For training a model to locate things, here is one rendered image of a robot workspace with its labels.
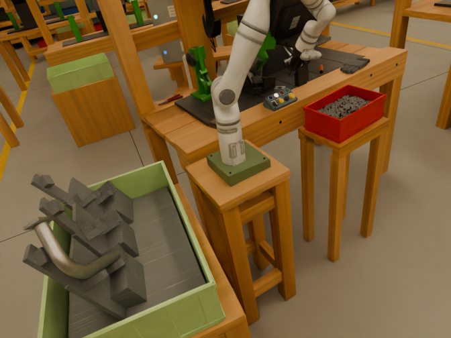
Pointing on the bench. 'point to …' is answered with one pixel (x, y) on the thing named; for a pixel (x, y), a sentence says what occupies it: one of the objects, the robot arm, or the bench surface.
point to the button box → (278, 100)
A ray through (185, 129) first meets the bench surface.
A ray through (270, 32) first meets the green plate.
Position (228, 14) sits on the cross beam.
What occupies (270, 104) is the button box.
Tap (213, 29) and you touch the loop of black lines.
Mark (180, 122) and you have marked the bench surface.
